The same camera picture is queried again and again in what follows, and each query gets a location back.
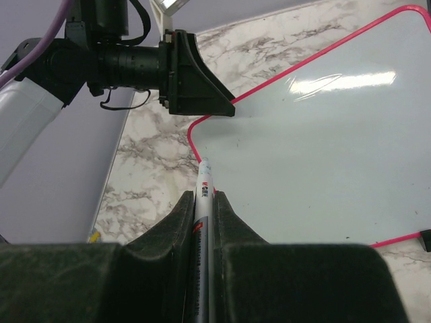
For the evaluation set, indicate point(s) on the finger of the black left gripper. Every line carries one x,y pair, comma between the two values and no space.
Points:
193,90

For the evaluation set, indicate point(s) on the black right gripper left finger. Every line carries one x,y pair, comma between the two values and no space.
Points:
142,281

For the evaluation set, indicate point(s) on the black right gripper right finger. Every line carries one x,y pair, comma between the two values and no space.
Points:
256,281

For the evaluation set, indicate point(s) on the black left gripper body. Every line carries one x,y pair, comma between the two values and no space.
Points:
166,71

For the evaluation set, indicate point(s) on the green capped whiteboard marker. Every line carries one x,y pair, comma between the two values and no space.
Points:
201,308

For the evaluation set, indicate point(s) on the pink framed whiteboard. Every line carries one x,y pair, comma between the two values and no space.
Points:
337,148

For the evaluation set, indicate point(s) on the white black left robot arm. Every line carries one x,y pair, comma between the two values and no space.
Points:
103,45

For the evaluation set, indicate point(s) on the yellow small object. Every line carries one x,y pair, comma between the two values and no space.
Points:
94,237

